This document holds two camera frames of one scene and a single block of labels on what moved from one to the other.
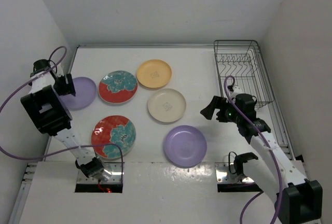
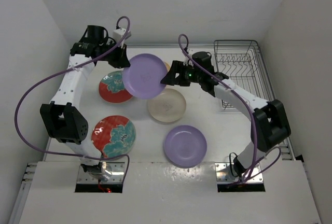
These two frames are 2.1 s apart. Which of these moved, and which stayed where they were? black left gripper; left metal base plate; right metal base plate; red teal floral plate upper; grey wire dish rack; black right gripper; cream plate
Moved: black right gripper; black left gripper
Stayed: cream plate; red teal floral plate upper; left metal base plate; right metal base plate; grey wire dish rack
